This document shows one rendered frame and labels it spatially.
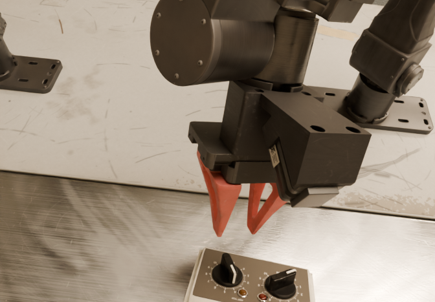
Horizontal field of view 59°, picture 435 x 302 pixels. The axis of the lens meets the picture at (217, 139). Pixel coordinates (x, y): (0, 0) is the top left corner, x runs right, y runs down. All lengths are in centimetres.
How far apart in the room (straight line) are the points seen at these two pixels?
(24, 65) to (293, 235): 50
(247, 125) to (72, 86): 43
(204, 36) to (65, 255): 36
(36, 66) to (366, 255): 57
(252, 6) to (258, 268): 30
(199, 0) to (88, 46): 53
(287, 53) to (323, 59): 44
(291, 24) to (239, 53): 6
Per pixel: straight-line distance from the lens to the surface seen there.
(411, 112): 68
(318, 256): 51
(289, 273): 43
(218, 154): 29
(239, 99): 28
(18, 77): 70
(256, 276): 44
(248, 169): 30
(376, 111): 62
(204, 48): 22
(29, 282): 52
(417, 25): 51
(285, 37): 28
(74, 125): 61
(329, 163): 24
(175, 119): 60
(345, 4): 28
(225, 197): 31
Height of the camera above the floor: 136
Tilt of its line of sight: 53 degrees down
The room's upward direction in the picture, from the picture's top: 4 degrees clockwise
